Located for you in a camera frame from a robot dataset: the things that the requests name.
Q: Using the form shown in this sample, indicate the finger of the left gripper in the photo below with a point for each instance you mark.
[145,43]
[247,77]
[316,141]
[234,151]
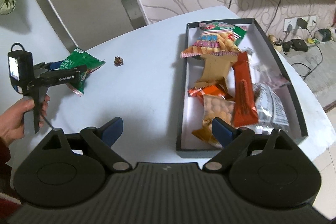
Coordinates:
[45,67]
[62,76]

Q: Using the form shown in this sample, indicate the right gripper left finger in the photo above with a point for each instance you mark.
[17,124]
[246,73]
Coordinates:
[98,145]

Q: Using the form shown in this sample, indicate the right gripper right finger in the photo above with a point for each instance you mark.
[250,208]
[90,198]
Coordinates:
[234,141]

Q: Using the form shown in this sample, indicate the long red snack bar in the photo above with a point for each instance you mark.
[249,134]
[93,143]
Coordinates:
[245,112]

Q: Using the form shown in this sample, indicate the large green snack bag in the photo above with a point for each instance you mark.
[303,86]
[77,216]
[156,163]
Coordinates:
[83,61]

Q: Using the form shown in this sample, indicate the orange snack packet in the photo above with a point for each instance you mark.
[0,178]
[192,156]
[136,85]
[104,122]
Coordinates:
[213,90]

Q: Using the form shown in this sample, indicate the clear small candy bag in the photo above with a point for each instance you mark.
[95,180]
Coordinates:
[265,69]

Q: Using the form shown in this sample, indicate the brown paper snack packet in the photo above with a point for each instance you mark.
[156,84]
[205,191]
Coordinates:
[216,69]

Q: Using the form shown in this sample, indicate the red sleeve forearm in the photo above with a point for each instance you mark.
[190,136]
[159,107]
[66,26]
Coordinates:
[10,201]

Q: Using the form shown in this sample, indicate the person's left hand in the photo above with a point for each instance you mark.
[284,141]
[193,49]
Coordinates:
[12,125]

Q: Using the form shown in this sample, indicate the silver printed snack packet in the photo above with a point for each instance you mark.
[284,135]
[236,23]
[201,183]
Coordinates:
[269,107]

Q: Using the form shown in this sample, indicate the small brown wrapped candy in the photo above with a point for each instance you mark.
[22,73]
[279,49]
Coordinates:
[118,61]

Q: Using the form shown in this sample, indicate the green chips bag in tray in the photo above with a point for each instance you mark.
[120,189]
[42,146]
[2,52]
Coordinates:
[216,38]

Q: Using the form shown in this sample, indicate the black set-top box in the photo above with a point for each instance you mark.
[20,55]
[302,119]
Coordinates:
[299,45]

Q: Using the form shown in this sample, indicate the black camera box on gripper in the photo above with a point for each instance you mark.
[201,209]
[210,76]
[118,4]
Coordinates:
[21,69]

